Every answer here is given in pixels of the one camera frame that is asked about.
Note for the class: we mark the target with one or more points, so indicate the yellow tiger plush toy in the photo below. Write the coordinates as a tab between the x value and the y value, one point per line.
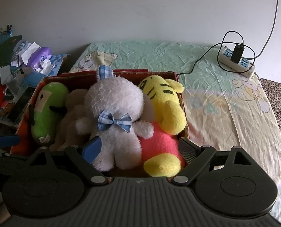
168	113

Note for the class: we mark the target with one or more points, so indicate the blue patterned pack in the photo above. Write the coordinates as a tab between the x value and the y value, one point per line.
57	62

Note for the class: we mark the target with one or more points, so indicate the purple tissue pack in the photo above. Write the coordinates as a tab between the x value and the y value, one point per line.
40	54

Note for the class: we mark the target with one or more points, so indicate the white power strip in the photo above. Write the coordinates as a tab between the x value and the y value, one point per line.
248	73

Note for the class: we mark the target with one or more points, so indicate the dark green bag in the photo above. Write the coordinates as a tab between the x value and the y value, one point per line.
3	52

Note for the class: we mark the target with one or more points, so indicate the blue holder with clips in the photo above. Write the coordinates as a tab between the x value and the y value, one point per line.
3	34

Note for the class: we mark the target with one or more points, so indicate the green plush toy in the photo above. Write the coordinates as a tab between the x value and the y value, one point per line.
48	120

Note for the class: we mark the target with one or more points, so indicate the clear plastic box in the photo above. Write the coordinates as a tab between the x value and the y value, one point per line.
11	79

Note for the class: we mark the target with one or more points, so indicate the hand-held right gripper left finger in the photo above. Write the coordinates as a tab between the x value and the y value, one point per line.
93	149

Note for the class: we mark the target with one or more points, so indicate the black phone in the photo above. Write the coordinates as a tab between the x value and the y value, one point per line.
20	105

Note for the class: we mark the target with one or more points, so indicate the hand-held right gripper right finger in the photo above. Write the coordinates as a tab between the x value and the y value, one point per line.
186	151

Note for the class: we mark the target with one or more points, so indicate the black charger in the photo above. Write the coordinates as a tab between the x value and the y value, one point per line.
237	53

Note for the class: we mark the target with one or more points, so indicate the beige plush toy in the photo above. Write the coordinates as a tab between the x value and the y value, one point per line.
70	120

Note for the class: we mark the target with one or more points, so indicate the white plush rabbit blue bow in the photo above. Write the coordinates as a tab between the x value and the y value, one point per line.
116	94

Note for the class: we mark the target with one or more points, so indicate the white crumpled tissue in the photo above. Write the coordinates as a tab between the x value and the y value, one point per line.
43	66

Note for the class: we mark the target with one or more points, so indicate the red cardboard box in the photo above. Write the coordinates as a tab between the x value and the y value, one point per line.
154	75

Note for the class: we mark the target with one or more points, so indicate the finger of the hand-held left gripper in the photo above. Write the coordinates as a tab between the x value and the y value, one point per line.
8	140

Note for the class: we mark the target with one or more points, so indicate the white blue printed packet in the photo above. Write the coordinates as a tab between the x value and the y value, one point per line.
20	49

